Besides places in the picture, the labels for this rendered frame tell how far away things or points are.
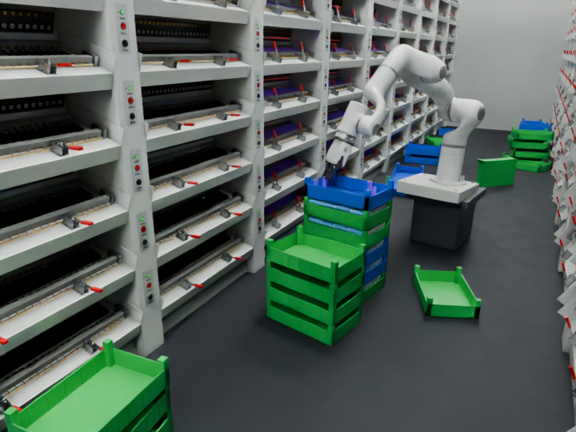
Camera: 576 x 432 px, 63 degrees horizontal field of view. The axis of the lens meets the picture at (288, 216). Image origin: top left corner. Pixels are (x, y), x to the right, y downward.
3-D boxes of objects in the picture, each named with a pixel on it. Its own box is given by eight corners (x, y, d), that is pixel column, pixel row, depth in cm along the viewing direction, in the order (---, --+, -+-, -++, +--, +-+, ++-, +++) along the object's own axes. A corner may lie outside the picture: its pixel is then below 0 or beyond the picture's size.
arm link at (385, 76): (413, 87, 195) (373, 143, 189) (381, 76, 203) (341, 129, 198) (411, 72, 188) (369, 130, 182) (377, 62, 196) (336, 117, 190)
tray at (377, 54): (392, 63, 362) (399, 45, 356) (367, 66, 311) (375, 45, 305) (369, 55, 368) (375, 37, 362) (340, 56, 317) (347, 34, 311)
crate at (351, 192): (393, 199, 191) (394, 180, 188) (368, 211, 176) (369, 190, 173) (331, 185, 208) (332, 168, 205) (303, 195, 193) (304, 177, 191)
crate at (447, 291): (478, 319, 180) (482, 301, 178) (425, 316, 182) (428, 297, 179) (459, 282, 209) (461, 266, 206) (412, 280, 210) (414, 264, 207)
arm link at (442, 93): (469, 128, 236) (441, 123, 248) (478, 106, 236) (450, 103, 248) (419, 78, 203) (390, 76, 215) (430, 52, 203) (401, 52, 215)
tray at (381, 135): (386, 139, 382) (393, 123, 375) (362, 153, 331) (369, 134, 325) (363, 129, 388) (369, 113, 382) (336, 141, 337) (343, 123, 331)
